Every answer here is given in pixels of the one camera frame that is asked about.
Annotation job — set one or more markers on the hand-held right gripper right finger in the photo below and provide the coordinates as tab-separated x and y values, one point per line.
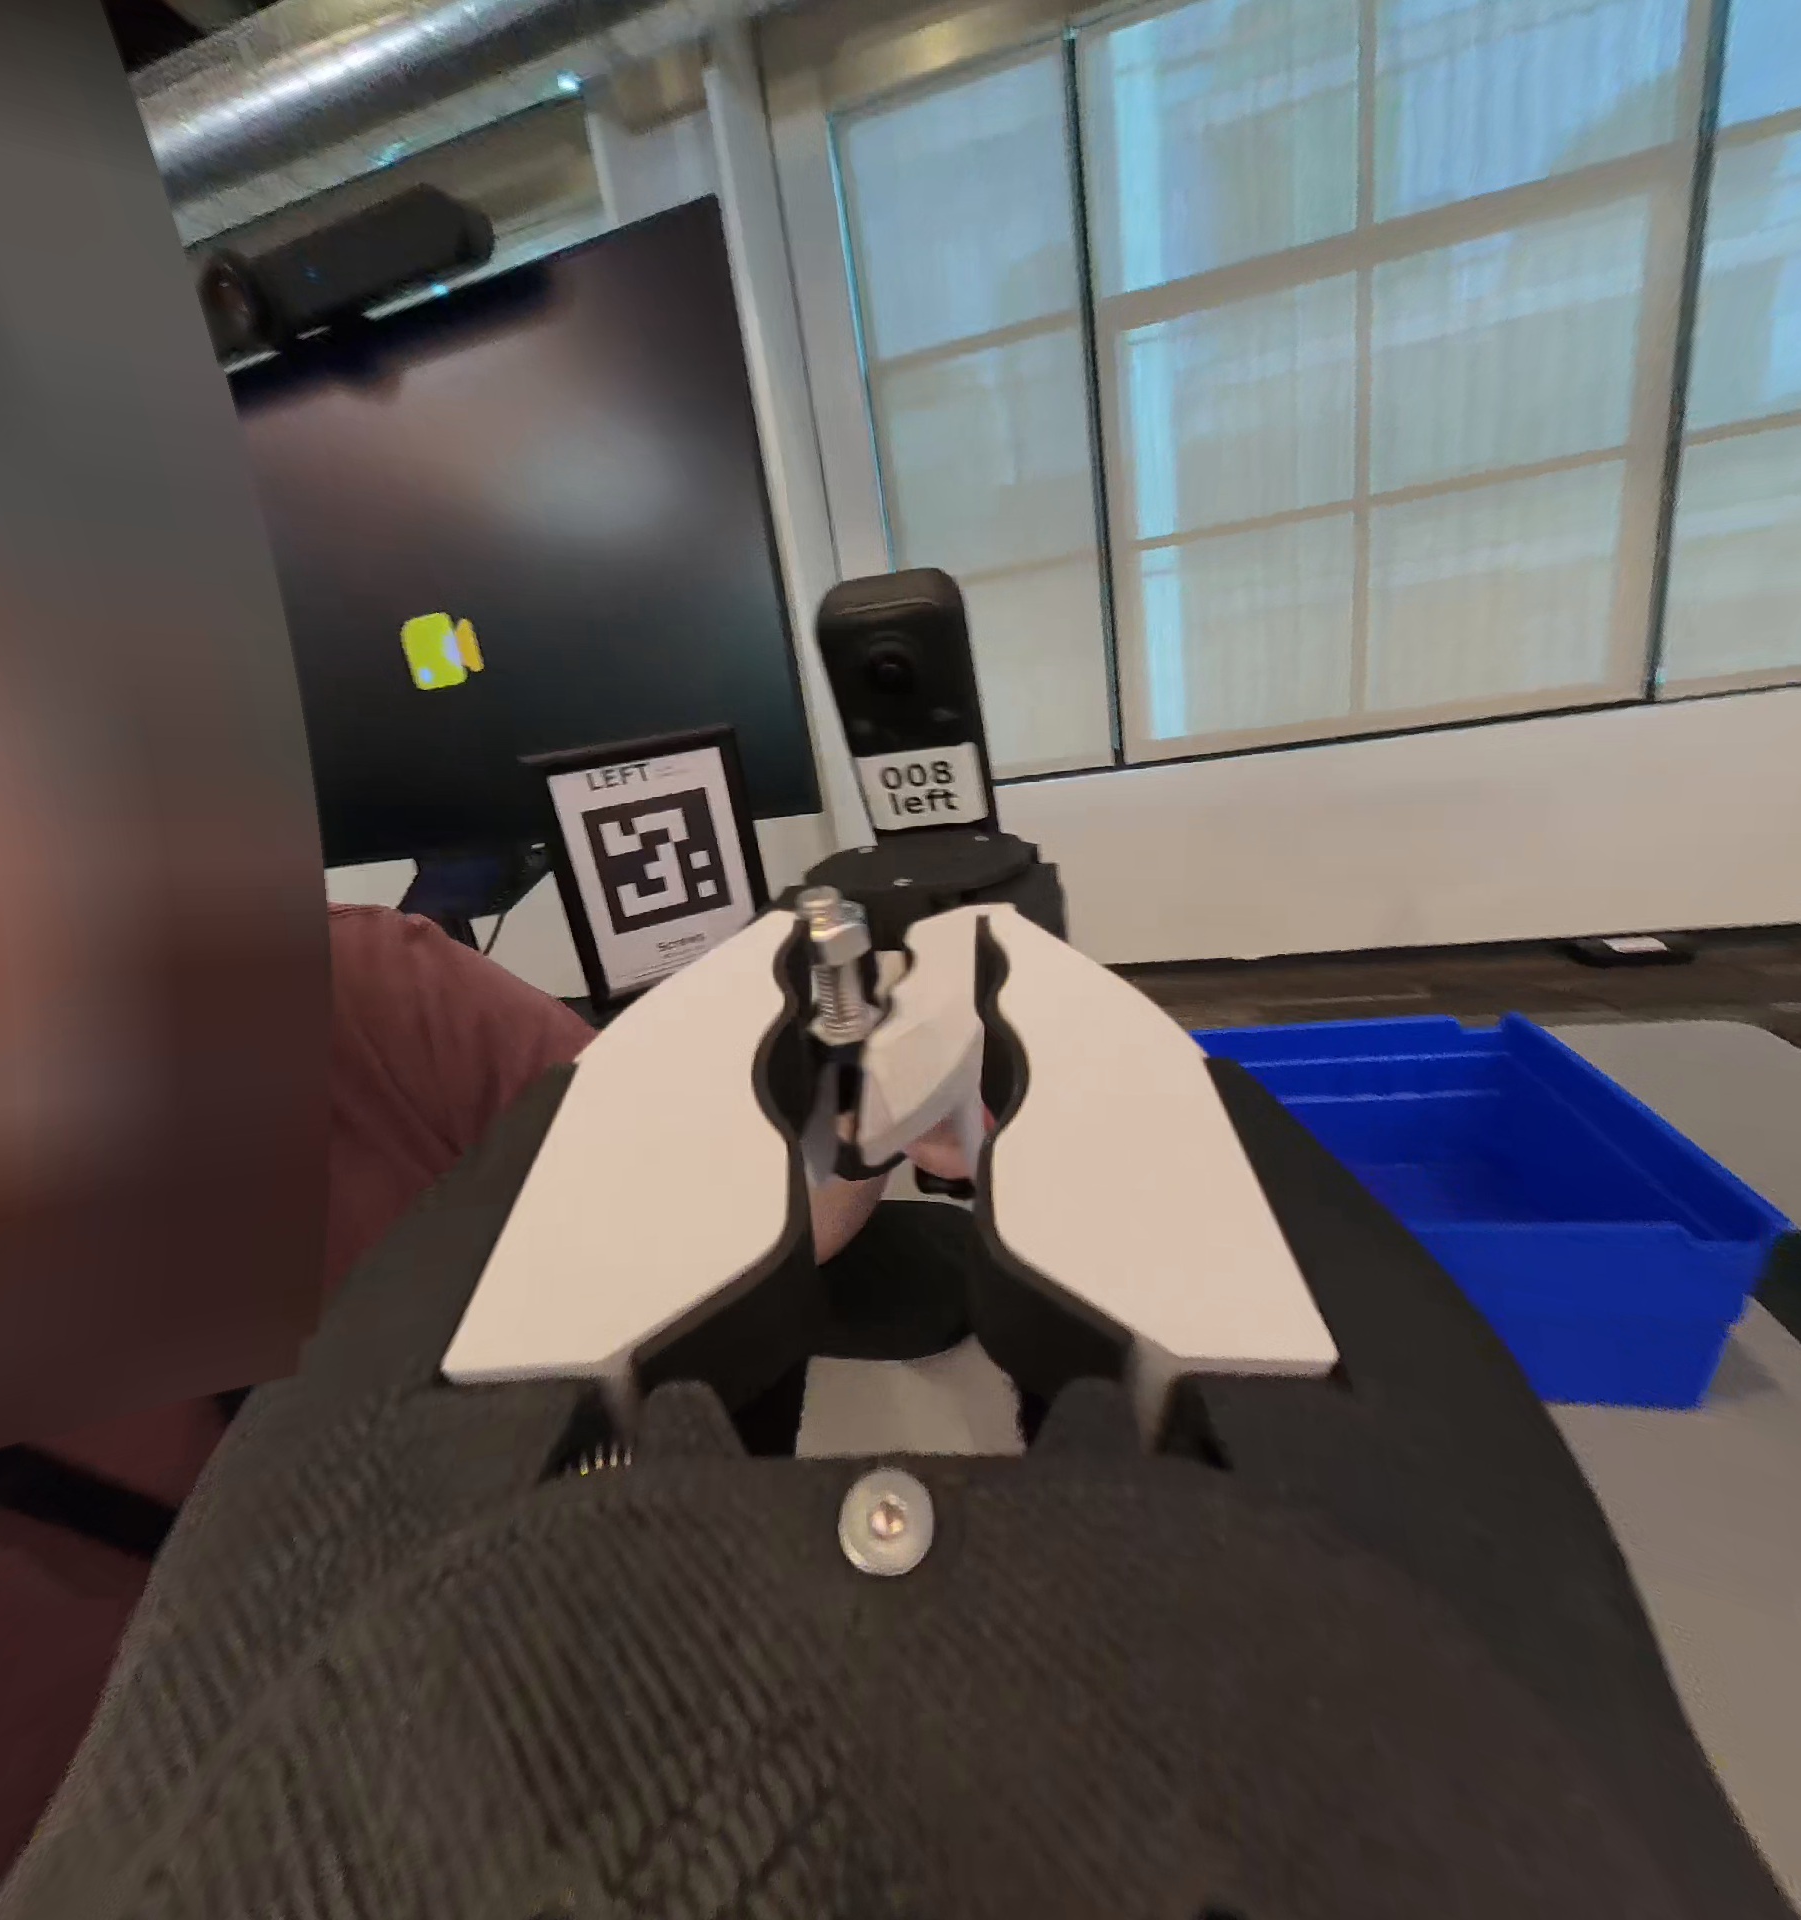
1141	1185

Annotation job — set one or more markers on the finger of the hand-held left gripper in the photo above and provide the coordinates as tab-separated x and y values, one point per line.
824	1124
923	1082

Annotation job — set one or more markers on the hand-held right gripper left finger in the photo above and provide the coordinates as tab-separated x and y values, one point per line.
660	1170

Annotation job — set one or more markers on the steel hex bolt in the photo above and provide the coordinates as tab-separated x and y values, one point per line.
843	1003

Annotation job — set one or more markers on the steel hex nut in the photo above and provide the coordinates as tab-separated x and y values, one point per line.
836	941

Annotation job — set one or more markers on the person's left hand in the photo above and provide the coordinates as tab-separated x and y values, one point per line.
840	1219

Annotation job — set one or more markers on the framed marker sign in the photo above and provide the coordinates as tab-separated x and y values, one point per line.
653	871

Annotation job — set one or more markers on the black screen cart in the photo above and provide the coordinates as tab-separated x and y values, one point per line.
457	885

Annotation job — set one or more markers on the large grid window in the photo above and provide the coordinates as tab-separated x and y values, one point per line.
1244	374

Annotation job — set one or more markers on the blue plastic bin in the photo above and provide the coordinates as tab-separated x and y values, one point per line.
1590	1306

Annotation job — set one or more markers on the black floor power box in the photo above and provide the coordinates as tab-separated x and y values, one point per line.
1630	948

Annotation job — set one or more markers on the black video bar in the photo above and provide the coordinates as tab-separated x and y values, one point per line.
359	270

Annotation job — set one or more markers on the large black wall screen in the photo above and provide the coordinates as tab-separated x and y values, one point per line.
541	496

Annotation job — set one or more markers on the silver ventilation duct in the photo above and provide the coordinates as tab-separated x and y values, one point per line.
391	91

